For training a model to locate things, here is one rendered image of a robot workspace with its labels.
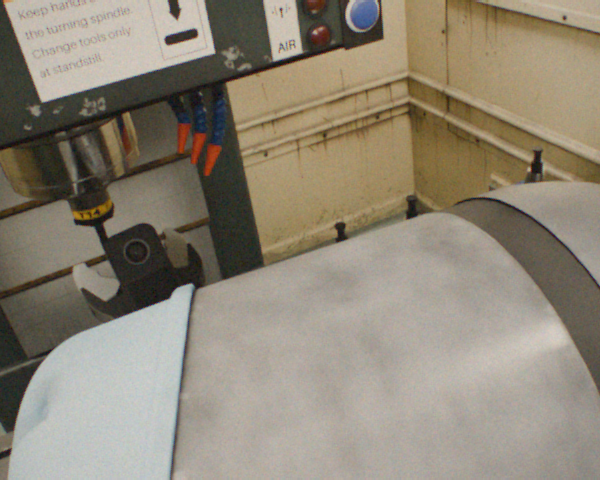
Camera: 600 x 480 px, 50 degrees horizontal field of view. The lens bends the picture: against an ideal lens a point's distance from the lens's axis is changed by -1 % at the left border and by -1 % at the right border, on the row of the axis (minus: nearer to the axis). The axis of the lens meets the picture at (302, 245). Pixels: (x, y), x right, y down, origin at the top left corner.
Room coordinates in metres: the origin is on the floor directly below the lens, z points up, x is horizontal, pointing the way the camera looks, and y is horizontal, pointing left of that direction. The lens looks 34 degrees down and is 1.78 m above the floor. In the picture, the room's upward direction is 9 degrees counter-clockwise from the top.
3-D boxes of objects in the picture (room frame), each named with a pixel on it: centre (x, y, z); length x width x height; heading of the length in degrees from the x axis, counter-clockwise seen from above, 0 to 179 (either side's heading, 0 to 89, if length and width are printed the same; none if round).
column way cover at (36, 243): (1.14, 0.41, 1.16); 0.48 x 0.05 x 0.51; 111
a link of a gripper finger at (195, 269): (0.52, 0.12, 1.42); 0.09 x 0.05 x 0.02; 1
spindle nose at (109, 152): (0.72, 0.25, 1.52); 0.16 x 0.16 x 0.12
